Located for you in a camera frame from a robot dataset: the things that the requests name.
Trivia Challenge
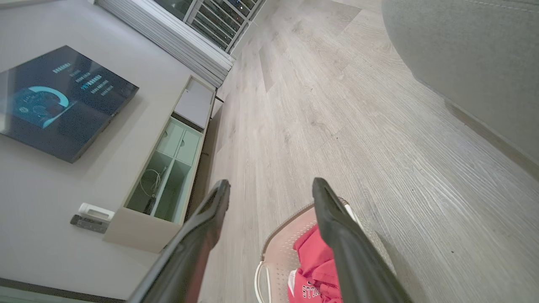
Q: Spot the grey fabric sofa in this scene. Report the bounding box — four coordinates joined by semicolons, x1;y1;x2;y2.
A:
381;0;539;181

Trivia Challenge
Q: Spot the cream perforated laundry basket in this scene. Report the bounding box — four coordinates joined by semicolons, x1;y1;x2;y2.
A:
254;198;396;303

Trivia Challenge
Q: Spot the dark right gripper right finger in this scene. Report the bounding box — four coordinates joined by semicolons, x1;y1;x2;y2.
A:
312;177;414;303

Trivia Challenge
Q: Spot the thin coiled white cable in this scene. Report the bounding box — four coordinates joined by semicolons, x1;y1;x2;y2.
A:
140;167;168;199

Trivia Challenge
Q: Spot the window with metal grille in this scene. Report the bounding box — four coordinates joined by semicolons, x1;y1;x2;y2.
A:
154;0;266;53

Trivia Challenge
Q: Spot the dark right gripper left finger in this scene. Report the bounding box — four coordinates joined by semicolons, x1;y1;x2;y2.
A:
128;180;231;303

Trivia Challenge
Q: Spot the wall-mounted flat screen television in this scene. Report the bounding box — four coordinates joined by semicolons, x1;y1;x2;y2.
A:
0;45;139;164

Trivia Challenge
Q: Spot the beige TV cabinet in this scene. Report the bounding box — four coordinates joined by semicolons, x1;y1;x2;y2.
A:
102;75;216;254

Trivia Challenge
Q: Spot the white pleated window blind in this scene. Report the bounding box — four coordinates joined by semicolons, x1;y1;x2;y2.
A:
95;0;235;88

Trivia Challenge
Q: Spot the red and white garment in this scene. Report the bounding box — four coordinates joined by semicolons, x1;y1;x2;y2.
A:
287;224;344;303

